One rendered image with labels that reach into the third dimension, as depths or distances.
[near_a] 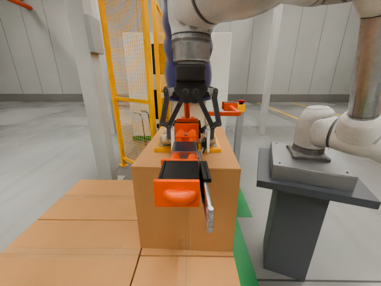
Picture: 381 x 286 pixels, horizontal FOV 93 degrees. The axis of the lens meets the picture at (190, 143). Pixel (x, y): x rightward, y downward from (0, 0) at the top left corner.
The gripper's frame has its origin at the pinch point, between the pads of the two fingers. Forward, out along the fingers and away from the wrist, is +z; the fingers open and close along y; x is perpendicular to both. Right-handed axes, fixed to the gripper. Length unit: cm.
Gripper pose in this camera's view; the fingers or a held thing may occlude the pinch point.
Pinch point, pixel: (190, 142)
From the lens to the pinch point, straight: 50.8
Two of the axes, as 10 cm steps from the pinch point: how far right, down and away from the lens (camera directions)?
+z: -0.1, 9.4, 3.4
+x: 0.0, 3.4, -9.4
